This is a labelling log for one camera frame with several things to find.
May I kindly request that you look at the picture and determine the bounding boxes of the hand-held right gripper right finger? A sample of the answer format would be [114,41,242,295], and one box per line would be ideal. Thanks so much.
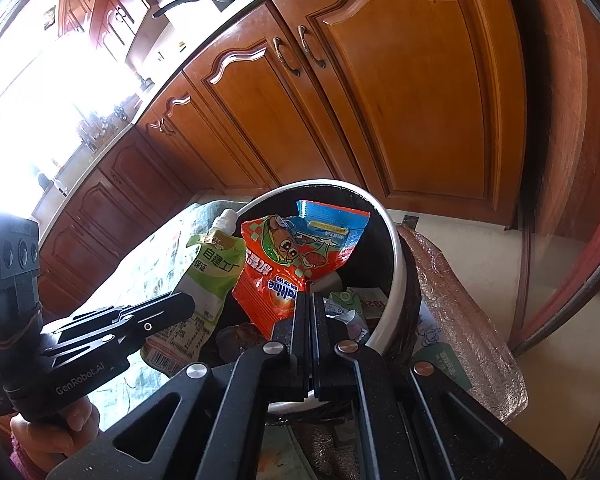
[311,294,566,480]

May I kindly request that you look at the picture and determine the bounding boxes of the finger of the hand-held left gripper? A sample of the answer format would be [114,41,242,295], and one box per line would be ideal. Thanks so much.
[41,292,197,361]
[47,292,312,480]

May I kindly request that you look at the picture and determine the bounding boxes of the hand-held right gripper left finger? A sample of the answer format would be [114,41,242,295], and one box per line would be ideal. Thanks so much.
[47,292,312,480]

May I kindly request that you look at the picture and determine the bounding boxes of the green spouted pouch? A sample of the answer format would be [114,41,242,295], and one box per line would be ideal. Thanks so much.
[140,208,247,376]

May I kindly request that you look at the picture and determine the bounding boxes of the red blue snack packet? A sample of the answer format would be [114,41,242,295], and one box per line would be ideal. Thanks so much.
[231,200,371,341]

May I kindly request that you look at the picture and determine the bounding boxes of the white rimmed black trash bin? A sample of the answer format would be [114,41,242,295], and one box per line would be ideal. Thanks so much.
[215,179,423,428]

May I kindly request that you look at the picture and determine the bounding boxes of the person's left forearm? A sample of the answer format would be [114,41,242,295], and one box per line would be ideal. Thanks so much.
[9,442,43,476]

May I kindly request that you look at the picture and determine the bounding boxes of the person's left hand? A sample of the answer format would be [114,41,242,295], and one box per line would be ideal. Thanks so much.
[10,400,101,472]

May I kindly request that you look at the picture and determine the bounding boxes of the crumpled grey paper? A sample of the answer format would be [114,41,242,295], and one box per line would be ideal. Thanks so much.
[330,310,371,343]

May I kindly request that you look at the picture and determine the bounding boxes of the green white carton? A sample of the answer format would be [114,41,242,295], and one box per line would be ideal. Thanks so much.
[329,287,390,323]

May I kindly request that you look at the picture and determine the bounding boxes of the crumpled brown wrapper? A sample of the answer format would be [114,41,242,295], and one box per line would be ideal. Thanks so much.
[217,325,261,361]

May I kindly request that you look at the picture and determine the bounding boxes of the wooden cabinet door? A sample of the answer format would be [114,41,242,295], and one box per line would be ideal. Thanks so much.
[182,2,368,193]
[271,0,527,227]
[32,167,146,321]
[85,127,193,241]
[139,72,281,198]

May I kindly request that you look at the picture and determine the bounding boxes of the white green printed paper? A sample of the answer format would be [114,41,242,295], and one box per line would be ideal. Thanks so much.
[412,320,473,391]

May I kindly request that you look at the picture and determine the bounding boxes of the plastic wrapped stool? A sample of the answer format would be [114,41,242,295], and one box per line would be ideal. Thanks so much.
[300,225,528,480]

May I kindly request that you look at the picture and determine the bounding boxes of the cluster of countertop utensils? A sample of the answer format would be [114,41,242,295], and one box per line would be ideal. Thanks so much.
[77,102,133,153]

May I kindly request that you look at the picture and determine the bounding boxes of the wooden kitchen cabinets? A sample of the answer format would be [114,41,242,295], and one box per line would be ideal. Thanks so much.
[30,0,331,231]

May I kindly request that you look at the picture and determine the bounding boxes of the round red rimmed table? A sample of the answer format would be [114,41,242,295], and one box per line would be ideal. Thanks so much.
[507,0,600,356]

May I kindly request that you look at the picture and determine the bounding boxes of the wooden wall cabinet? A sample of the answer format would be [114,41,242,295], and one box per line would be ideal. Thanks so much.
[57,0,153,61]

